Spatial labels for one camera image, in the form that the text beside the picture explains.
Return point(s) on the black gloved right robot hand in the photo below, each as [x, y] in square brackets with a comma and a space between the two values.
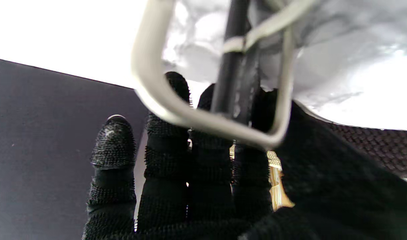
[323, 200]

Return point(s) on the black woven belt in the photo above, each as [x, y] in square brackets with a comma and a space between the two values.
[156, 96]

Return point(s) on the black square storage box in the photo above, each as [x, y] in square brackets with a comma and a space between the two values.
[40, 150]

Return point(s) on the printed room scene backdrop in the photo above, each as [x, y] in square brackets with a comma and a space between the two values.
[279, 193]

